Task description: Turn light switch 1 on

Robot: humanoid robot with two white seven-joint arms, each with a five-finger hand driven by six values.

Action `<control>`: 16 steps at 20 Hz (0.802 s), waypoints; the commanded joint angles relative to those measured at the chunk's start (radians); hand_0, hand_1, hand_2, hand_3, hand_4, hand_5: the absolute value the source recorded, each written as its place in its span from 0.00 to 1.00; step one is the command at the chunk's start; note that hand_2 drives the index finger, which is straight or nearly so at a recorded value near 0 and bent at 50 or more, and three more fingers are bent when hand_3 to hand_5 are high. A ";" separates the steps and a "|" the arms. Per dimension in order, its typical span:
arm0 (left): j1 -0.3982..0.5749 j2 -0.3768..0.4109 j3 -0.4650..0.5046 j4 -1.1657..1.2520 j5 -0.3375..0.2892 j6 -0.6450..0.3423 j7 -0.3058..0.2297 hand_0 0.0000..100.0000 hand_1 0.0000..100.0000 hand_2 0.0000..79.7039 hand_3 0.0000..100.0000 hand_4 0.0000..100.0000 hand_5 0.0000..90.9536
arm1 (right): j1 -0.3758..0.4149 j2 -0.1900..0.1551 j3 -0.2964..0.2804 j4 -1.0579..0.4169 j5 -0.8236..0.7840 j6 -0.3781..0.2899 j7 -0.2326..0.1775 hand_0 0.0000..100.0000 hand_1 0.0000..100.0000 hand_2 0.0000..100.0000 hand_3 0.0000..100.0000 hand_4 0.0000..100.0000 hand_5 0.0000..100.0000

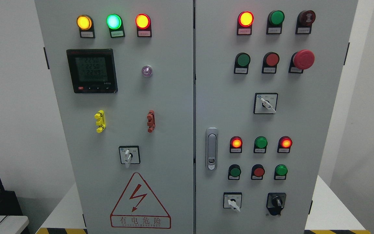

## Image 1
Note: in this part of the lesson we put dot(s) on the green push button lower right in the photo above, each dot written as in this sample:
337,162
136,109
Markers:
280,172

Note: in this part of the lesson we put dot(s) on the red lit indicator top right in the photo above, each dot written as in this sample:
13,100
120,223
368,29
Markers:
244,23

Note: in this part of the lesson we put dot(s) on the green push button upper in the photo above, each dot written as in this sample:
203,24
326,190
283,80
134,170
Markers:
241,64

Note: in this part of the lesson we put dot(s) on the yellow terminal connector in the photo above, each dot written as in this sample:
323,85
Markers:
100,121

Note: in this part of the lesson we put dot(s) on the red lit indicator lower left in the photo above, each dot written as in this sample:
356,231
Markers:
236,144

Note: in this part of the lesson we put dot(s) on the red push button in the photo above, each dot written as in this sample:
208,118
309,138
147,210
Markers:
270,62
257,172

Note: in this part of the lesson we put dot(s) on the green lit indicator light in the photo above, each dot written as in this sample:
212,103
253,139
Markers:
115,26

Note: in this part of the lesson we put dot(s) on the rotary selector switch door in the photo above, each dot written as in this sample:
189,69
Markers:
129,155

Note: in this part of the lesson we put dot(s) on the clear purple indicator lamp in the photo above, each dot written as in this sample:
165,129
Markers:
147,71

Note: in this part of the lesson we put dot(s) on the white rotary switch bottom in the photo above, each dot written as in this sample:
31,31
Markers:
232,200

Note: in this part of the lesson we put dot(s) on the red terminal connector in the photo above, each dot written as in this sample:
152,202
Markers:
151,121

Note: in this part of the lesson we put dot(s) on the red lit indicator lower right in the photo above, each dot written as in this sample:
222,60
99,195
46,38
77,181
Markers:
284,145

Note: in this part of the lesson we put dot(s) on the red push button upper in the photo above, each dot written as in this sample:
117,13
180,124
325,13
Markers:
270,62

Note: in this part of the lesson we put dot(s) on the black digital power meter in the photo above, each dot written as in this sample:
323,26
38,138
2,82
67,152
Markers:
92,70

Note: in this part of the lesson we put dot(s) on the green push button lower left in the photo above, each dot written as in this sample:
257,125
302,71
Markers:
234,172

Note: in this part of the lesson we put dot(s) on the green push button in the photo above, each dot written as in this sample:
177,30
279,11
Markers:
241,64
280,172
234,172

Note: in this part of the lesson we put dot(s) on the red emergency stop button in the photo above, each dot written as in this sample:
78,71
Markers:
301,61

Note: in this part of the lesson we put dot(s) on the green indicator lower middle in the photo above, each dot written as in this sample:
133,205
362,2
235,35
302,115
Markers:
260,145

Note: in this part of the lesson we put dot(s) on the black rotary switch bottom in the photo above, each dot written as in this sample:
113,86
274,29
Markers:
275,203

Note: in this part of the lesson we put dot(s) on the dark red buzzer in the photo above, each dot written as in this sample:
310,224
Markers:
305,21

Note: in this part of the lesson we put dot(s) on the green indicator top right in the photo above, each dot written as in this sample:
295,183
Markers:
274,22

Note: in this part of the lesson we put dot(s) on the yellow indicator light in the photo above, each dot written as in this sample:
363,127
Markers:
86,26

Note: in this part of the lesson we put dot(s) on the red electrical hazard sticker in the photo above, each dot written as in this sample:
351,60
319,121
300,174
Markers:
139,207

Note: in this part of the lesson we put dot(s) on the white side table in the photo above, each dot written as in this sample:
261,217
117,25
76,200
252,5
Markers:
13,224

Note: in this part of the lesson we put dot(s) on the red push button lower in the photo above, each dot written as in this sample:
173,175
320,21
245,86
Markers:
257,172

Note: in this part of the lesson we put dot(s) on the grey electrical cabinet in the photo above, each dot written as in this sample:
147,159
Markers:
192,53

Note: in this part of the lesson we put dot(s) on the white rotary switch upper right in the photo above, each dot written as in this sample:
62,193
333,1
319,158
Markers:
265,103

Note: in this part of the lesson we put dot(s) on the red lit indicator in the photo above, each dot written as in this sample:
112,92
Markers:
236,144
244,23
284,145

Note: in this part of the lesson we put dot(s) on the red indicator light left door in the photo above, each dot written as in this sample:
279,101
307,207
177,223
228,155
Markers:
143,25

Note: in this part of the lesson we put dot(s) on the white rotary switch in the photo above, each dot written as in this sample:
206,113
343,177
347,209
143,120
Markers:
232,200
265,103

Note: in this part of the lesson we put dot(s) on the silver door lock handle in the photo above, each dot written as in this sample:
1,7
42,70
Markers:
211,148

